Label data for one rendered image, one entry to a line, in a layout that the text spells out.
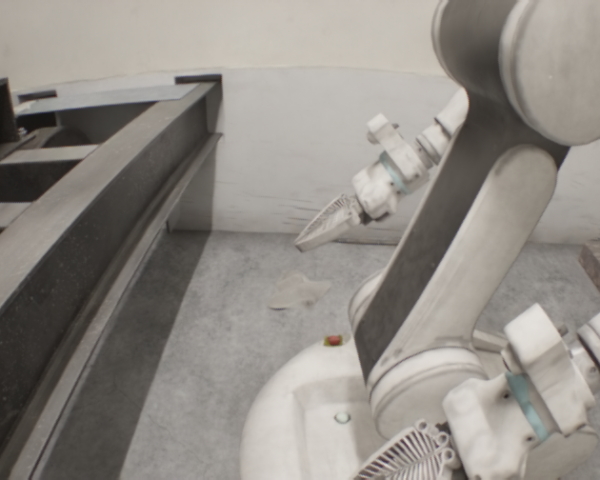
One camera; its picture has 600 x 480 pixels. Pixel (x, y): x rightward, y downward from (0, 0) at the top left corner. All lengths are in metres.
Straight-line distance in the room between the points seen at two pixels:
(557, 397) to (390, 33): 1.58
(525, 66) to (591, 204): 1.93
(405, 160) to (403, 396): 0.35
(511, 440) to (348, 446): 0.50
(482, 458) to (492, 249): 0.22
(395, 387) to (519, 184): 0.26
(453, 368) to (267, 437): 0.37
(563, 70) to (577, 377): 0.24
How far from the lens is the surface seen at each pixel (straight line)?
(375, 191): 0.68
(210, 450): 1.17
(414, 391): 0.51
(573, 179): 2.15
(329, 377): 0.83
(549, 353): 0.30
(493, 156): 0.45
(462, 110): 0.69
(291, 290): 1.57
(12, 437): 0.79
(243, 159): 1.83
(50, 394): 0.82
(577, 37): 0.39
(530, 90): 0.38
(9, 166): 1.25
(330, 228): 0.70
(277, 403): 0.80
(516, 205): 0.46
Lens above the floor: 0.99
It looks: 31 degrees down
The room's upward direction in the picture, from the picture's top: 1 degrees clockwise
